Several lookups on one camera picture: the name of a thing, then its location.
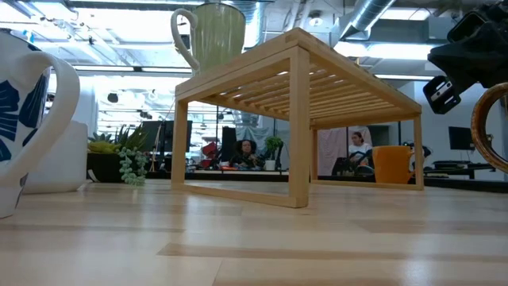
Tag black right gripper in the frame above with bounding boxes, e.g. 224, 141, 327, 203
427, 10, 508, 92

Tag brown teal glazed mug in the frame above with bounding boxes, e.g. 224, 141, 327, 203
471, 82, 508, 174

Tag orange faceted mug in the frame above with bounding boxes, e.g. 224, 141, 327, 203
371, 145, 416, 185

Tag pale green ribbed mug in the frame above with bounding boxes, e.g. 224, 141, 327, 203
170, 2, 247, 76

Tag plain white ceramic mug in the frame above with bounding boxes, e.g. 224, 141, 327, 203
22, 120, 89, 195

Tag white mug blue floral print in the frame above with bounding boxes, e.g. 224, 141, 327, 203
0, 29, 81, 219

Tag long ceiling light strip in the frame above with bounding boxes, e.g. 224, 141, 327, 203
73, 65, 194, 75
375, 73, 436, 81

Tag black computer monitor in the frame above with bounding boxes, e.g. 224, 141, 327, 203
448, 126, 475, 151
140, 120, 164, 154
163, 120, 194, 154

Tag black desk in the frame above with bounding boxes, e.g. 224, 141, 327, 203
423, 160, 497, 180

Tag person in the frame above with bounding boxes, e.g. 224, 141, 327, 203
229, 138, 266, 170
347, 131, 374, 168

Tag pale pink hanging cloth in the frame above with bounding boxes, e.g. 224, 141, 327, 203
317, 126, 374, 176

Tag wooden slatted shelf riser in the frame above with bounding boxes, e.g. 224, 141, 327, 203
170, 26, 425, 209

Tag small leafy green plant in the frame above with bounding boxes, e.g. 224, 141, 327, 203
264, 136, 283, 162

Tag light blue hanging cloth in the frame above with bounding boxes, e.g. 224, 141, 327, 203
236, 126, 275, 152

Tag black office chair back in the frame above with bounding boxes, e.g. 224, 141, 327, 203
221, 126, 238, 164

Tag red fabric bag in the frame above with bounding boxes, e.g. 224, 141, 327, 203
200, 141, 219, 168

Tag spiky green aloe plant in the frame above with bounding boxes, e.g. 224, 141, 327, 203
114, 123, 150, 152

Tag blue-green rosette succulent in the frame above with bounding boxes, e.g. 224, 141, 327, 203
87, 132, 114, 143

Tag yellow-green succulent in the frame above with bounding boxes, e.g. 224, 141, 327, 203
87, 141, 122, 155

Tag black planter bowl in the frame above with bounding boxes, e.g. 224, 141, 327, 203
86, 153, 150, 184

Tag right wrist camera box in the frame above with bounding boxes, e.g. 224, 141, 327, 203
422, 75, 464, 116

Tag silver spiral ceiling duct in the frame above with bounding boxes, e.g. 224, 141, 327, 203
341, 0, 398, 39

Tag trailing string-of-pearls succulent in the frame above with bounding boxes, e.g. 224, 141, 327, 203
117, 146, 148, 187

